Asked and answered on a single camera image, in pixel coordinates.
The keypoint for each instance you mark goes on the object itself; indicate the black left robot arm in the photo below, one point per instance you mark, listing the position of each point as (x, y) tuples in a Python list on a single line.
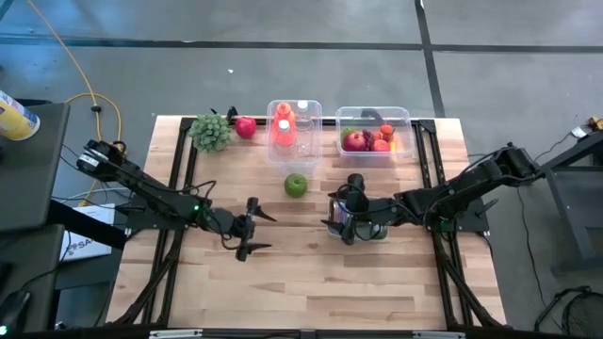
[(155, 198)]

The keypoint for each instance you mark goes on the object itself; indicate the orange plastic bottle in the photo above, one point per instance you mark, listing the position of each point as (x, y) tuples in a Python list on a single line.
[(284, 112)]

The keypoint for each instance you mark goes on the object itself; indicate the black lower shelf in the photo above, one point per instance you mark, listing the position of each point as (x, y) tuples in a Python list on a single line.
[(28, 273)]

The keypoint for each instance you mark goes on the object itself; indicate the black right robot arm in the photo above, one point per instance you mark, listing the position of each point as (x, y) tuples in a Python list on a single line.
[(447, 198)]

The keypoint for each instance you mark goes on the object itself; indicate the clear plastic bin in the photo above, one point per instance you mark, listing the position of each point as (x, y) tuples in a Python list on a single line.
[(311, 162), (377, 115)]

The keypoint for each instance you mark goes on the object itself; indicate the yellow banana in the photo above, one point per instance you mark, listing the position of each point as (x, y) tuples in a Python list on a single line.
[(393, 146)]

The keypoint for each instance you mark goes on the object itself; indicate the small yellow tool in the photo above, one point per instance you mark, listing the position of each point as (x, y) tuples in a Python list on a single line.
[(596, 123)]

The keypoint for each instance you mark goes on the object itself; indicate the orange tomato cluster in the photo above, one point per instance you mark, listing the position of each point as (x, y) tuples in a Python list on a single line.
[(386, 129)]

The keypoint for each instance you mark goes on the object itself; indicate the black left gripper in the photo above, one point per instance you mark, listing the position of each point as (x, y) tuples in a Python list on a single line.
[(242, 228)]

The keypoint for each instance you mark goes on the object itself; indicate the small green potted plant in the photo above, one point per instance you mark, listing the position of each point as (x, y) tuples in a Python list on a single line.
[(209, 133)]

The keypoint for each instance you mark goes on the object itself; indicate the yellow white canister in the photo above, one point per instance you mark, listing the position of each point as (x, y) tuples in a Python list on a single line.
[(16, 120)]

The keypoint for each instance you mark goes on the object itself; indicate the white paper tag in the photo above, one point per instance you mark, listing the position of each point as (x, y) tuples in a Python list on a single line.
[(578, 132)]

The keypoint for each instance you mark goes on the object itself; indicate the black mesh basket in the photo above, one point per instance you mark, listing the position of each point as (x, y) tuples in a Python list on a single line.
[(586, 318)]

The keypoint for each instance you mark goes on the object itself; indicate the purple grape bunch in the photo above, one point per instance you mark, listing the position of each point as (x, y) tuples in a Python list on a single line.
[(369, 140)]

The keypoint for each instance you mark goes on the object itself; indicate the black aluminium table frame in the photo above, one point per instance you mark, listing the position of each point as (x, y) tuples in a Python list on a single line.
[(426, 125)]

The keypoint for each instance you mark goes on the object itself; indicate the black metal side table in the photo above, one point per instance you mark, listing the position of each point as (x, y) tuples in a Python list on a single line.
[(589, 143)]

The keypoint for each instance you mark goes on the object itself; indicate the red onion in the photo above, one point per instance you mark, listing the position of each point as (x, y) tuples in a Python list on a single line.
[(354, 141)]

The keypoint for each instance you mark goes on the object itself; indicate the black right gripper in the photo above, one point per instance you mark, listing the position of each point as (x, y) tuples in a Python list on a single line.
[(360, 209)]

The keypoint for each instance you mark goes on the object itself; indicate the black side desk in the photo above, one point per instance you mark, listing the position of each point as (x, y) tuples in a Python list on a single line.
[(28, 179)]

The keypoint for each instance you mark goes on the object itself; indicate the white printed box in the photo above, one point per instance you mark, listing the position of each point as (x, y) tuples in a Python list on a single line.
[(87, 245)]

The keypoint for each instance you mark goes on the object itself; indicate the red pomegranate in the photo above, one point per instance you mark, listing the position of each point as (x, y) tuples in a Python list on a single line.
[(245, 127)]

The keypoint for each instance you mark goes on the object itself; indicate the green apple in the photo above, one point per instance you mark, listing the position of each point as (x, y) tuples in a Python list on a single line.
[(295, 185), (347, 133)]

